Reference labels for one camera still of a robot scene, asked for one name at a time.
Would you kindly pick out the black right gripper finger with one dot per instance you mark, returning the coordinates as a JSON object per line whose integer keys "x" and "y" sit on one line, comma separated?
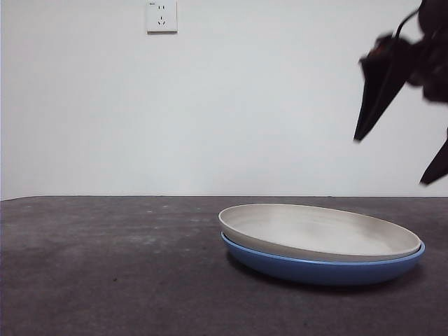
{"x": 376, "y": 94}
{"x": 439, "y": 161}

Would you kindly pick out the white round plate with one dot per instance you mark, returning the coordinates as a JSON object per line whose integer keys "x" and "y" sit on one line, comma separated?
{"x": 315, "y": 234}

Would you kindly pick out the blue round plate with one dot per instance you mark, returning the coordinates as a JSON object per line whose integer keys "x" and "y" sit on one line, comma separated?
{"x": 315, "y": 273}

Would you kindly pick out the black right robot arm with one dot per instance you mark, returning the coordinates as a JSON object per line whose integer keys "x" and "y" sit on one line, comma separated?
{"x": 434, "y": 52}

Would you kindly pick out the white wall socket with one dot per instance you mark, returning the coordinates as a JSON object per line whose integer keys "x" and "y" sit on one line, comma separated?
{"x": 161, "y": 25}

